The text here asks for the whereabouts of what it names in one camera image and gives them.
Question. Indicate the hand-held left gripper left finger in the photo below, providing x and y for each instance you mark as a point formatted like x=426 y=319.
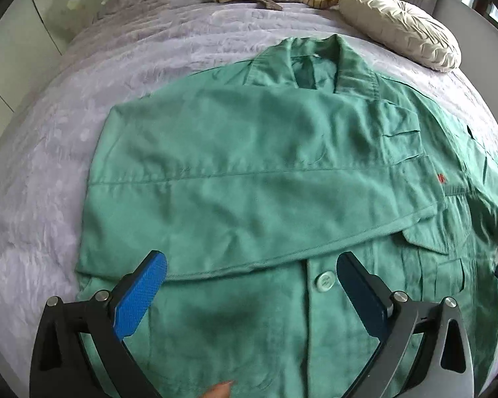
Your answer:
x=143 y=290

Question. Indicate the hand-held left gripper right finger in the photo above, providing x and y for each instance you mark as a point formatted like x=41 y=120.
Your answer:
x=363 y=294

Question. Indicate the green work jacket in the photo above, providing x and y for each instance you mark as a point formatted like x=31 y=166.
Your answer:
x=232 y=153

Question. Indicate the person's left hand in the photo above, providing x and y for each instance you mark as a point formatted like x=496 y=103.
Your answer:
x=219 y=390

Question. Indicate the grey plush blanket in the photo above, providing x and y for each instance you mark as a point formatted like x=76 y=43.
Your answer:
x=66 y=132

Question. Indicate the cream pleated pillow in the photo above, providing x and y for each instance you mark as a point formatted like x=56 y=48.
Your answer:
x=398 y=25

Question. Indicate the white wardrobe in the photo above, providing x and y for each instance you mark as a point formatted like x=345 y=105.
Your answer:
x=25 y=29

